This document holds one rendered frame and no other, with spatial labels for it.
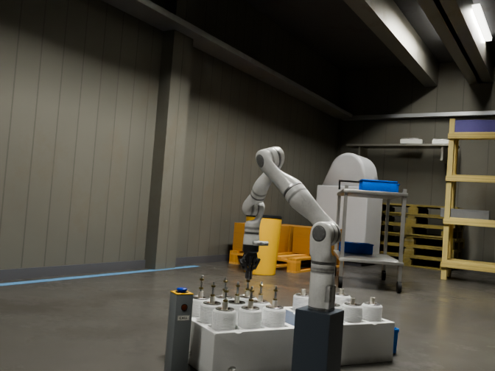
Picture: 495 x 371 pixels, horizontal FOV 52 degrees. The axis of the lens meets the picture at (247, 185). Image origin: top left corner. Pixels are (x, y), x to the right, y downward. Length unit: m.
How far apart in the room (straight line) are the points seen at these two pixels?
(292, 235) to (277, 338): 4.25
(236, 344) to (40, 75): 2.90
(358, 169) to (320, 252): 5.09
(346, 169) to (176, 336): 5.28
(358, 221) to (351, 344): 4.57
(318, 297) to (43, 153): 2.87
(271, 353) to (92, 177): 2.85
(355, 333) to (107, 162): 2.98
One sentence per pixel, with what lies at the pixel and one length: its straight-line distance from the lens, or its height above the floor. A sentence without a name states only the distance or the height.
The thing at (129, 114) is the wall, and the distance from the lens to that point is 4.89.
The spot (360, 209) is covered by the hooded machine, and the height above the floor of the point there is 0.75.
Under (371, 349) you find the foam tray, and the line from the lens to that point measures 2.48.
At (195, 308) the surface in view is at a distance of 2.25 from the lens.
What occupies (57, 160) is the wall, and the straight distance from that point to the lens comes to 4.35.
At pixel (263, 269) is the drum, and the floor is 0.06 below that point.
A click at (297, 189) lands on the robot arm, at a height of 0.75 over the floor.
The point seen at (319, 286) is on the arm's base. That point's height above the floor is 0.39.
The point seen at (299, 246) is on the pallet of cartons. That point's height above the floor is 0.25.
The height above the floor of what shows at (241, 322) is 0.20.
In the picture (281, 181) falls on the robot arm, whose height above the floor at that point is 0.78.
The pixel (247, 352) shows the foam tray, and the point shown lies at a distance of 2.09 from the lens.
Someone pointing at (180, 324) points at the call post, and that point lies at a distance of 2.02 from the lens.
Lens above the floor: 0.66
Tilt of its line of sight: 3 degrees up
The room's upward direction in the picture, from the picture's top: 4 degrees clockwise
